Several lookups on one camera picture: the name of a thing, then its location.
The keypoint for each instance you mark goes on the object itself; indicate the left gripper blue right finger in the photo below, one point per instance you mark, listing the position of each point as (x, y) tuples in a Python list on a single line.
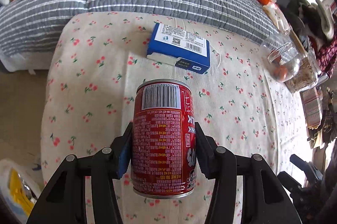
[(264, 198)]

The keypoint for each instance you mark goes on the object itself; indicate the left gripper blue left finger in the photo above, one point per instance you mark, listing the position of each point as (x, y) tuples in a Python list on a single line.
[(63, 200)]

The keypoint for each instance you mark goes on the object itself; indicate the yellow foil snack wrapper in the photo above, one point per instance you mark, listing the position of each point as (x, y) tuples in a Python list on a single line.
[(21, 194)]

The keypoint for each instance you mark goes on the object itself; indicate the red milk drink can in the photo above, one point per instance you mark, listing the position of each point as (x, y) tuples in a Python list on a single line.
[(164, 152)]

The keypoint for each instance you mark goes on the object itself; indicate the white plastic trash bin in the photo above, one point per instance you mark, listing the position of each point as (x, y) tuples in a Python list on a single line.
[(10, 209)]

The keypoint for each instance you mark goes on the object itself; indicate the orange tangerine front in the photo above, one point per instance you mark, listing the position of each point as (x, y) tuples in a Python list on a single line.
[(280, 73)]

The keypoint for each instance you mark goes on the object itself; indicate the orange tangerine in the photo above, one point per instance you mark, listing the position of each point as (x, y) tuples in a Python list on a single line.
[(280, 73), (277, 60)]

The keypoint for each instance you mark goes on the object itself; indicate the jar of sunflower seeds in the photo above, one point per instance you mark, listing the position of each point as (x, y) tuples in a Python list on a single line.
[(307, 76)]

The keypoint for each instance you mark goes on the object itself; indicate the orange tangerine back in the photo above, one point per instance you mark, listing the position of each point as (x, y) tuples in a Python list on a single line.
[(277, 60)]

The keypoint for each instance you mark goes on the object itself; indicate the clear glass teapot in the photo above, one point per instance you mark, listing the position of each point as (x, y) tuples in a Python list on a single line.
[(279, 44)]

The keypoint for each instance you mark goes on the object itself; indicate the cherry print tablecloth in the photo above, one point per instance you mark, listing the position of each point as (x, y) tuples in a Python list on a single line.
[(98, 64)]

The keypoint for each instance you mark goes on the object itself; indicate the small blue white box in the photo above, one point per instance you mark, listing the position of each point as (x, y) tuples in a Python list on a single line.
[(177, 47)]

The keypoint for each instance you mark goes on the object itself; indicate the orange snack bag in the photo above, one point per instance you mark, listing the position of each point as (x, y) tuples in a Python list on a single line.
[(268, 4)]

